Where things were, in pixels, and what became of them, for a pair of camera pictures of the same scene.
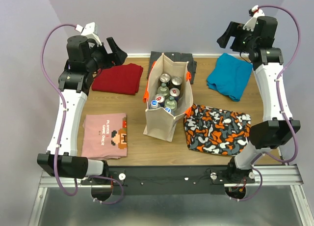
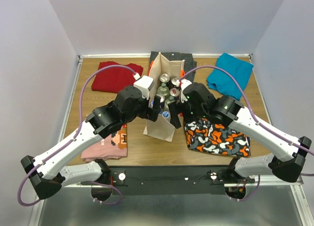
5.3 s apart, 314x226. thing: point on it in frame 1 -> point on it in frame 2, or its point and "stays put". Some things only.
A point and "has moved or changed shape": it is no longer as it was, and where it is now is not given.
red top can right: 174,92 stays put
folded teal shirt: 230,76 stays put
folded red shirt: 122,79 stays put
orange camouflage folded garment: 216,131 stays put
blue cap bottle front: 168,109 has moved or changed shape
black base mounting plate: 169,180 stays put
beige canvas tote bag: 157,125 stays put
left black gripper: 117,58 -> 150,113
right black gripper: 234,29 -> 176,107
